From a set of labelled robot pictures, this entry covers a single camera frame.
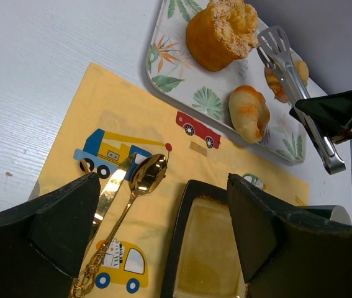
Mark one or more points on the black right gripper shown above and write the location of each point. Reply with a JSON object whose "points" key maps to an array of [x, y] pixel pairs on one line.
{"points": [[332, 114]]}

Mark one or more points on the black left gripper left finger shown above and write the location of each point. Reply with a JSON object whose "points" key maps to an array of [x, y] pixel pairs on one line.
{"points": [[43, 241]]}

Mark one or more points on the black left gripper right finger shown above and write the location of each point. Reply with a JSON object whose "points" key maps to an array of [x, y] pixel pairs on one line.
{"points": [[286, 251]]}

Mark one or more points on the silver metal tongs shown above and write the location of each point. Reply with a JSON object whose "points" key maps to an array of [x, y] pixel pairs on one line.
{"points": [[275, 53]]}

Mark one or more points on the large sugared round bread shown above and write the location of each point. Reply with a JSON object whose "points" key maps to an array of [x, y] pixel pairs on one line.
{"points": [[223, 32]]}

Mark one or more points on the small round bread bun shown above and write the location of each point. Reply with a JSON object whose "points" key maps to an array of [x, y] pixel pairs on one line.
{"points": [[302, 70]]}

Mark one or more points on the garlic toast bread slice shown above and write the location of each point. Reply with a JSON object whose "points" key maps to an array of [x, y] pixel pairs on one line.
{"points": [[275, 85]]}

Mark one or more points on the twisted croissant bread roll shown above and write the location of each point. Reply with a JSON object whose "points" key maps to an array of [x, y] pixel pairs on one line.
{"points": [[249, 113]]}

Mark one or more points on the dark green mug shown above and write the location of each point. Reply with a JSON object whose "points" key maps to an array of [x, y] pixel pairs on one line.
{"points": [[335, 213]]}

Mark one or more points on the black square amber plate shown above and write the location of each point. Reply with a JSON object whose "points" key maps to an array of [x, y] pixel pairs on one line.
{"points": [[203, 258]]}

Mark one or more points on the gold knife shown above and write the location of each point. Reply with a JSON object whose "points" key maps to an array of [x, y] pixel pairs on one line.
{"points": [[109, 193]]}

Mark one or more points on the yellow vehicle print placemat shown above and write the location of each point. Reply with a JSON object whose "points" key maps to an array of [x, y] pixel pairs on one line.
{"points": [[132, 119]]}

